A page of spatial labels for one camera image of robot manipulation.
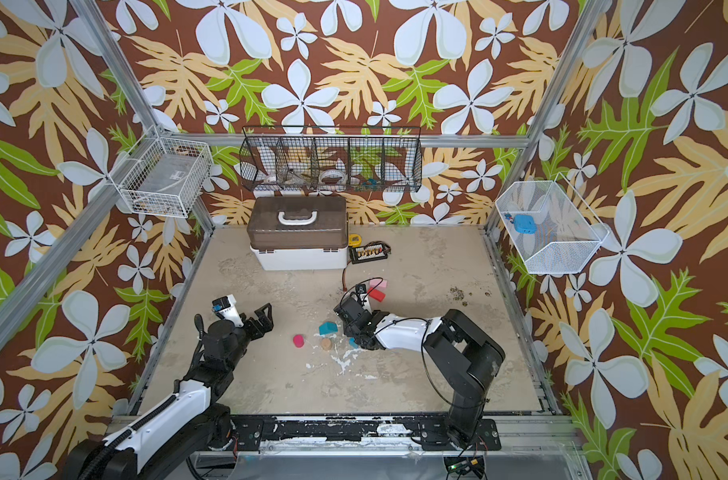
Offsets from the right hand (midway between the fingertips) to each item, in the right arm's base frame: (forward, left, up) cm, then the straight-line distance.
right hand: (355, 318), depth 93 cm
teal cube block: (-8, +1, -1) cm, 8 cm away
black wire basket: (+43, +9, +30) cm, 53 cm away
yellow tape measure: (+34, 0, 0) cm, 34 cm away
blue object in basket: (+17, -50, +24) cm, 58 cm away
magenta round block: (-7, +17, -1) cm, 19 cm away
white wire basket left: (+29, +56, +33) cm, 71 cm away
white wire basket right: (+15, -56, +25) cm, 63 cm away
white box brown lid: (+19, +17, +19) cm, 32 cm away
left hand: (-1, +28, +10) cm, 30 cm away
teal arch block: (-3, +8, 0) cm, 9 cm away
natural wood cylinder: (-9, +8, +1) cm, 12 cm away
